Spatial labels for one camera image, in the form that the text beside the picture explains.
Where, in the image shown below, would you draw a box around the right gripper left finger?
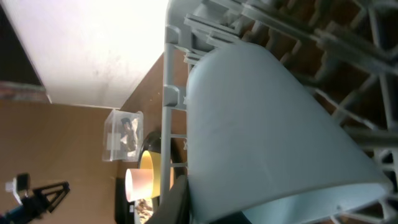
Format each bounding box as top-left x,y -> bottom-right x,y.
146,175 -> 189,224

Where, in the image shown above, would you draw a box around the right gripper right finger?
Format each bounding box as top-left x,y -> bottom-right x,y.
214,212 -> 251,224

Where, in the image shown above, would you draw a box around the peanut shells and rice scraps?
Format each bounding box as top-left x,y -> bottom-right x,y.
134,198 -> 154,224

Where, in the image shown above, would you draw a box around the pink cup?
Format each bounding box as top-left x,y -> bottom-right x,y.
125,169 -> 152,202

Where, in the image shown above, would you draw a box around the yellow bowl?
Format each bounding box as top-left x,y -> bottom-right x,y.
139,151 -> 161,198

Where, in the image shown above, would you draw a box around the blue cup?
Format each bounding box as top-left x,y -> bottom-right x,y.
187,43 -> 392,223

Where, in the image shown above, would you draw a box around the clear plastic waste bin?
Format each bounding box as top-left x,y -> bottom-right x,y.
102,110 -> 144,162

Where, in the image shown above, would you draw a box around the grey dishwasher rack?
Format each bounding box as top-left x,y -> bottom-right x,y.
161,0 -> 397,223

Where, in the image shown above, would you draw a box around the round black serving tray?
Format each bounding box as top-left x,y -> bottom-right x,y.
114,130 -> 187,224

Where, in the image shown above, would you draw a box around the black camera tripod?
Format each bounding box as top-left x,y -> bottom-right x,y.
1,173 -> 70,224

